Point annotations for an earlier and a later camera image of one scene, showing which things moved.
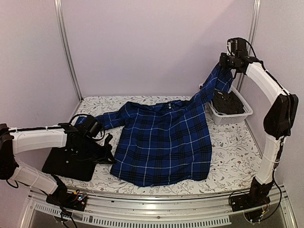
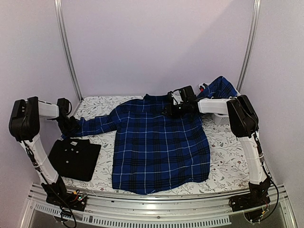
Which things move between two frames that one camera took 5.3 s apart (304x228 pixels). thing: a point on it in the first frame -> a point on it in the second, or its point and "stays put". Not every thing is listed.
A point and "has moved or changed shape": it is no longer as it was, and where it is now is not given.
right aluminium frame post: (255, 12) stays put
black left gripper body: (95, 152) -> (68, 125)
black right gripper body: (230, 63) -> (177, 112)
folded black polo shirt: (76, 161) stays put
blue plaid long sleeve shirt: (164, 142) has moved or changed shape
